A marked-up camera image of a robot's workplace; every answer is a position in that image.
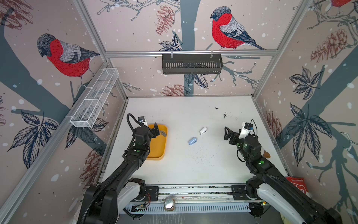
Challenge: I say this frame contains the brown plush dog toy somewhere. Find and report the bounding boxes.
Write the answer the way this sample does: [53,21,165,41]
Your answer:
[263,151,271,159]

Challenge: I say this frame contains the yellow plastic tray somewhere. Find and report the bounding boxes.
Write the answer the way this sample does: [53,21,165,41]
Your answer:
[147,124,168,160]

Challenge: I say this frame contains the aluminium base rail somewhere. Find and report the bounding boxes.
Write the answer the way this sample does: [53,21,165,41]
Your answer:
[120,184,271,217]

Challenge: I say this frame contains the silver round knob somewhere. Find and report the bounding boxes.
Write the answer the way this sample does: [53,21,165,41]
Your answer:
[164,197,175,211]

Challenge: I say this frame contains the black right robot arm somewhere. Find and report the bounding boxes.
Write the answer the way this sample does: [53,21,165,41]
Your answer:
[224,127,343,224]

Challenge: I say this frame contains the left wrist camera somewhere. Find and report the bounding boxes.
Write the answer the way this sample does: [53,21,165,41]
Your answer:
[138,116,148,127]

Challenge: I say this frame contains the staple strips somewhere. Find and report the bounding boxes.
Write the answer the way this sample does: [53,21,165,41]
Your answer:
[160,131,167,137]

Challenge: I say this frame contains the white mini stapler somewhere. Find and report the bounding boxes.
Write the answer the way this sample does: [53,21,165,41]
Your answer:
[199,127,208,135]

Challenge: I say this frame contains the white wire mesh shelf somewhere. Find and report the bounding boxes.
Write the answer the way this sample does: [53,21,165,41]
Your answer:
[70,68,119,128]

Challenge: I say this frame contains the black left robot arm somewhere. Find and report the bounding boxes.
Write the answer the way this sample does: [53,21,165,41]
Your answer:
[77,120,160,224]

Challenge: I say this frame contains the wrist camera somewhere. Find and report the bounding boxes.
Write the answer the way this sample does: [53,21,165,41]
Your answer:
[239,122,253,139]
[138,116,148,127]

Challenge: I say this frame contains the black wall basket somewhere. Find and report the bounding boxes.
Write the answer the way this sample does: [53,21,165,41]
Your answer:
[162,54,223,75]

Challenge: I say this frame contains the blue mini stapler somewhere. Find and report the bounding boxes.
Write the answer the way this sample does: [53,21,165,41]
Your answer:
[188,137,197,146]

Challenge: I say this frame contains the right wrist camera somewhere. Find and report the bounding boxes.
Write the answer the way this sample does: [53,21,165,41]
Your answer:
[239,122,253,139]

